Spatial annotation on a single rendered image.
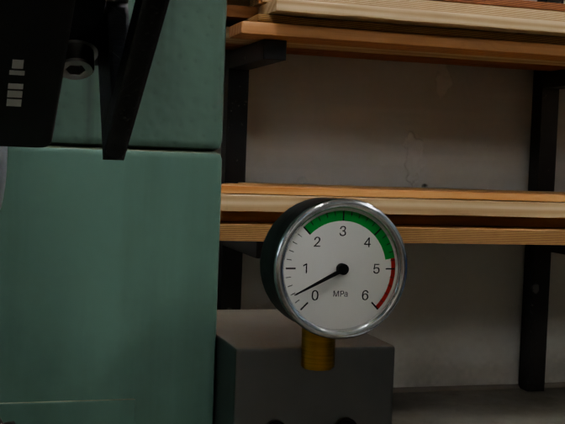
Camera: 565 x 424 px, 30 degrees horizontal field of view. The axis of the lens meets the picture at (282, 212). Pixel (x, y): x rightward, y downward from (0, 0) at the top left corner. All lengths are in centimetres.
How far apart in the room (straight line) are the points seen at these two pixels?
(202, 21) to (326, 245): 13
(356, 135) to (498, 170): 49
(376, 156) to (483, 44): 59
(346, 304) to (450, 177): 283
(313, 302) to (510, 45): 239
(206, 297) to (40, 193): 9
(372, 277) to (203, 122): 11
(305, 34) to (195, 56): 210
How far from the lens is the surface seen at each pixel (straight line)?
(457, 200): 278
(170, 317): 52
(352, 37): 265
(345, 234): 47
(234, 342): 50
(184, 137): 51
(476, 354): 341
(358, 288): 47
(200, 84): 51
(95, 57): 16
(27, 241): 50
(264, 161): 309
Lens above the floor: 71
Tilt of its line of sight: 3 degrees down
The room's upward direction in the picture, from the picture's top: 2 degrees clockwise
